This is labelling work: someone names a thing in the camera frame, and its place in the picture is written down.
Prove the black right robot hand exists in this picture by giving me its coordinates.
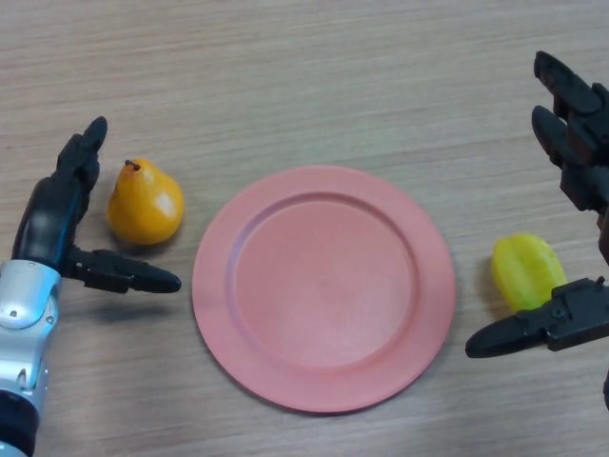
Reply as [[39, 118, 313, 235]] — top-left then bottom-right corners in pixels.
[[464, 50, 609, 359]]

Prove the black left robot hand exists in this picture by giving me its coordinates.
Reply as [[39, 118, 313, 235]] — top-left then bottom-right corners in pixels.
[[11, 116, 183, 295]]

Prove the yellow orange pear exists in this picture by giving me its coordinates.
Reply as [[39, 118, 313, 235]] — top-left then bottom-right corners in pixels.
[[107, 159, 185, 247]]

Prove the pink round plate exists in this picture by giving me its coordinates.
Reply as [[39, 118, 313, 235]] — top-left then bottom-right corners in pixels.
[[191, 165, 457, 414]]

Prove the yellow green starfruit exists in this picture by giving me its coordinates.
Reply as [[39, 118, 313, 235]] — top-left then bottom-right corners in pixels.
[[491, 231, 568, 313]]

